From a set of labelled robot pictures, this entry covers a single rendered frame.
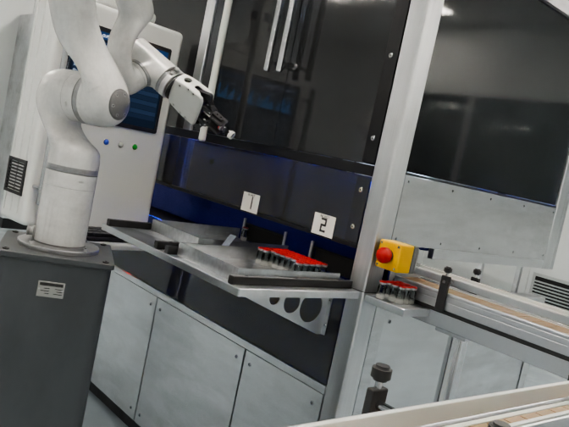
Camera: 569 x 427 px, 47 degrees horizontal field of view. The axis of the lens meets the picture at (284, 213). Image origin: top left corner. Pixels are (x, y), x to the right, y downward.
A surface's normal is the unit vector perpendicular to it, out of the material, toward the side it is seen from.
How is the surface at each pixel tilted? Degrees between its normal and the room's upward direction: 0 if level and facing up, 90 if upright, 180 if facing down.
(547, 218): 90
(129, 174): 90
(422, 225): 90
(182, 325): 90
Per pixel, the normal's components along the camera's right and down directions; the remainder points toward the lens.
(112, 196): 0.74, 0.21
